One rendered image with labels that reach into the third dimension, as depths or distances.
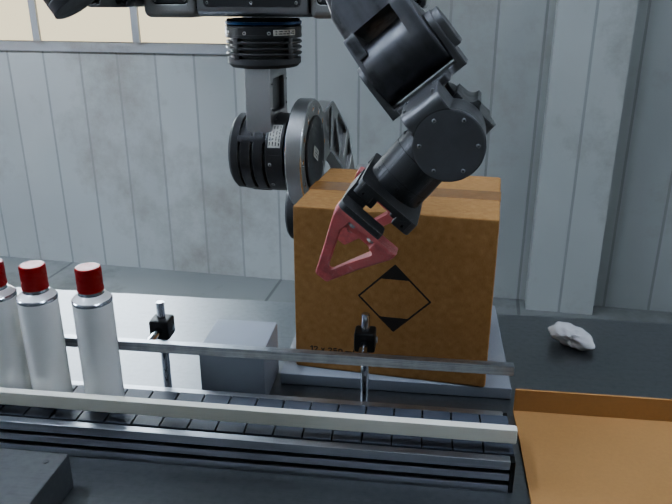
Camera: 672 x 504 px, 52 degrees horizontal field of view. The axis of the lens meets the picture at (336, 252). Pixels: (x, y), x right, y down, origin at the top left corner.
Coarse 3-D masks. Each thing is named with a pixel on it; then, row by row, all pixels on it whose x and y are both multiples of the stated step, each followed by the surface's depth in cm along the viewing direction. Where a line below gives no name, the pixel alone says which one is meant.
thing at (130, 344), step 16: (160, 352) 96; (176, 352) 95; (192, 352) 95; (208, 352) 95; (224, 352) 94; (240, 352) 94; (256, 352) 94; (272, 352) 93; (288, 352) 93; (304, 352) 93; (320, 352) 93; (336, 352) 93; (352, 352) 93; (400, 368) 92; (416, 368) 91; (432, 368) 91; (448, 368) 91; (464, 368) 90; (480, 368) 90; (496, 368) 90; (512, 368) 89
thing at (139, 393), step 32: (32, 416) 93; (64, 416) 93; (96, 416) 93; (128, 416) 93; (416, 416) 93; (448, 416) 93; (480, 416) 93; (416, 448) 87; (448, 448) 87; (480, 448) 87; (512, 448) 87
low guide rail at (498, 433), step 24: (72, 408) 92; (96, 408) 91; (120, 408) 91; (144, 408) 90; (168, 408) 90; (192, 408) 89; (216, 408) 89; (240, 408) 89; (264, 408) 89; (384, 432) 87; (408, 432) 86; (432, 432) 86; (456, 432) 85; (480, 432) 85; (504, 432) 85
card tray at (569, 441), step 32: (544, 416) 101; (576, 416) 101; (608, 416) 101; (640, 416) 100; (544, 448) 94; (576, 448) 94; (608, 448) 94; (640, 448) 94; (544, 480) 88; (576, 480) 88; (608, 480) 88; (640, 480) 88
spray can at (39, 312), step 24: (24, 264) 90; (24, 288) 89; (48, 288) 91; (24, 312) 90; (48, 312) 90; (24, 336) 91; (48, 336) 91; (48, 360) 92; (48, 384) 93; (48, 408) 95
